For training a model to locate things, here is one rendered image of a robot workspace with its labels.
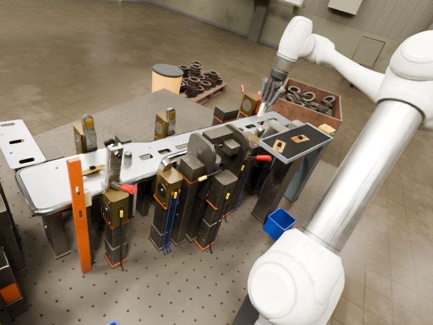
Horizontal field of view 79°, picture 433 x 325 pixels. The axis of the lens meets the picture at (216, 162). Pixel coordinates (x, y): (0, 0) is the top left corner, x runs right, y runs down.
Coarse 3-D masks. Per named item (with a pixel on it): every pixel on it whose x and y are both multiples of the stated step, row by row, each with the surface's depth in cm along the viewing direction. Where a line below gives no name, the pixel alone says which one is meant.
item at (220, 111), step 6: (216, 108) 147; (222, 108) 146; (228, 108) 148; (234, 108) 149; (216, 114) 148; (222, 114) 145; (228, 114) 146; (234, 114) 150; (216, 120) 150; (222, 120) 146; (228, 120) 149
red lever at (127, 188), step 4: (112, 184) 77; (116, 184) 75; (120, 184) 73; (124, 184) 71; (128, 184) 70; (116, 188) 75; (120, 188) 73; (124, 188) 70; (128, 188) 68; (132, 188) 68; (136, 188) 69; (128, 192) 69; (132, 192) 69
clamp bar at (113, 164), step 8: (104, 144) 70; (112, 144) 70; (120, 144) 70; (112, 152) 68; (120, 152) 70; (112, 160) 70; (120, 160) 73; (112, 168) 73; (120, 168) 75; (112, 176) 75
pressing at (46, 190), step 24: (240, 120) 147; (264, 120) 154; (288, 120) 161; (144, 144) 109; (168, 144) 113; (24, 168) 85; (48, 168) 87; (144, 168) 97; (24, 192) 78; (48, 192) 79; (96, 192) 83
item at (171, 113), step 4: (168, 108) 117; (172, 108) 117; (168, 112) 116; (172, 112) 117; (168, 116) 117; (172, 116) 117; (168, 120) 118; (172, 120) 119; (168, 124) 119; (172, 124) 120; (168, 128) 120; (172, 128) 121; (168, 132) 121; (172, 132) 122
